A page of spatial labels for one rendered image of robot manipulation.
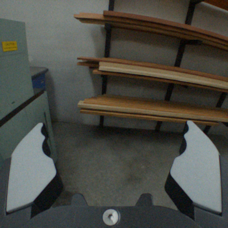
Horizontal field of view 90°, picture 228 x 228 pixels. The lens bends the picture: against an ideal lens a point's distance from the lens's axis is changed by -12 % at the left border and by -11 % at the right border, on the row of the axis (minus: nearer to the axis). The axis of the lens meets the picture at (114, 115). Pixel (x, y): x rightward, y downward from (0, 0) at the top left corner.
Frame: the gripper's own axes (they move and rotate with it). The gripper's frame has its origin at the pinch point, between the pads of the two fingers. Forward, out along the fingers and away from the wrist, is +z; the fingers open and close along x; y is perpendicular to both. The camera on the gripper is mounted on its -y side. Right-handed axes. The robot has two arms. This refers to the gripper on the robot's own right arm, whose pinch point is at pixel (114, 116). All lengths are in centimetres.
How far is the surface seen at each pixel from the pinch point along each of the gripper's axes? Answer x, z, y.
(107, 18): -7, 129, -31
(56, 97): -98, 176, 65
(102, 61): -15, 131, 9
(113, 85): -5, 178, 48
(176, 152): 88, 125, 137
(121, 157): 5, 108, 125
